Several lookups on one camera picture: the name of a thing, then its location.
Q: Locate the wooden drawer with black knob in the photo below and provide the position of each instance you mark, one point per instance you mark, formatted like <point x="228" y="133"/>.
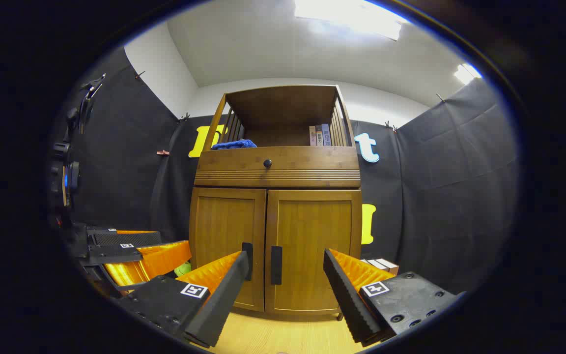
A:
<point x="288" y="164"/>

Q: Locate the wooden cabinet door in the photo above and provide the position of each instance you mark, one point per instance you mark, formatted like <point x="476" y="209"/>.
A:
<point x="312" y="226"/>
<point x="219" y="221"/>

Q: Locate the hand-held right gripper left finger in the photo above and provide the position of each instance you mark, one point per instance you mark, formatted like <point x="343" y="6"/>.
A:
<point x="224" y="295"/>

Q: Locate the black backdrop cloth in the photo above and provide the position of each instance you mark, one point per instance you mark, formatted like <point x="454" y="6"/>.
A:
<point x="435" y="172"/>

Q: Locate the light brown standing book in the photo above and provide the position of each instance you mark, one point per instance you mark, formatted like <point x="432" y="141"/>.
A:
<point x="390" y="266"/>

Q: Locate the small ceiling light panel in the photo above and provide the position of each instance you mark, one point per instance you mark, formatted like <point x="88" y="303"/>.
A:
<point x="466" y="73"/>

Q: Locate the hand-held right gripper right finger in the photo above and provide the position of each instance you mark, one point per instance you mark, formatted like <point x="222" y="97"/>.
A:
<point x="347" y="295"/>

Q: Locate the wooden double-door shoe cabinet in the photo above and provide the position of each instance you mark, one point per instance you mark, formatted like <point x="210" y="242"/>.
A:
<point x="278" y="167"/>

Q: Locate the green frog toy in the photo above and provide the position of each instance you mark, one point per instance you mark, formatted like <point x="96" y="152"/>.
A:
<point x="183" y="269"/>

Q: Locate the small grey book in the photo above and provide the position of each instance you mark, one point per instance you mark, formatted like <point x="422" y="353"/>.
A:
<point x="319" y="135"/>

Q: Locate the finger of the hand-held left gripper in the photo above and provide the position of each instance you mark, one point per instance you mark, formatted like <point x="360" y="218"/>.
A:
<point x="126" y="238"/>
<point x="155" y="263"/>

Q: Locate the blue cloth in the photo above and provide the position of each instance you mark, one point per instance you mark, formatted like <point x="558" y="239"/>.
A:
<point x="234" y="144"/>

